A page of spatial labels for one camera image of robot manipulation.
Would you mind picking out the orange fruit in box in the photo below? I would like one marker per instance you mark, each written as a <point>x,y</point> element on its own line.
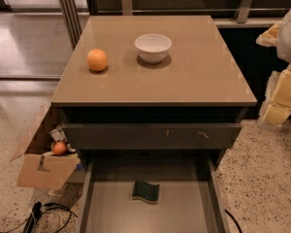
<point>59,148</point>

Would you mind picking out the grey drawer cabinet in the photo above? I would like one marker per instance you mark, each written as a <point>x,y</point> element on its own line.
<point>198,82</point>

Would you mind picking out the grey packet in box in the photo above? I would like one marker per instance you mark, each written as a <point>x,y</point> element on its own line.
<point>57,134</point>

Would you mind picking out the white ceramic bowl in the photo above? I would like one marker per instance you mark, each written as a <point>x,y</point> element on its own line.
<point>153,48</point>

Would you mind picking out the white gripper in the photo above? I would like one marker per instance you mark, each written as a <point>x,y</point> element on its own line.
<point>276,107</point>

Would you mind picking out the grey top drawer front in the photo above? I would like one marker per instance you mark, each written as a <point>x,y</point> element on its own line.
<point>152,136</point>

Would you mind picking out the open middle drawer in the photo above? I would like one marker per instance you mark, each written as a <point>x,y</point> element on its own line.
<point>189,199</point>

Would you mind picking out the open cardboard box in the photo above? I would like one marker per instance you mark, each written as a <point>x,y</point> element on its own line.
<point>41,168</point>

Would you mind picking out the green yellow sponge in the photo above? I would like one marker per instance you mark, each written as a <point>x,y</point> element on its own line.
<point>146,192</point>

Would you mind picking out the orange fruit on counter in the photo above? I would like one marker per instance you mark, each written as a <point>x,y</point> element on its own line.
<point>97,60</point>

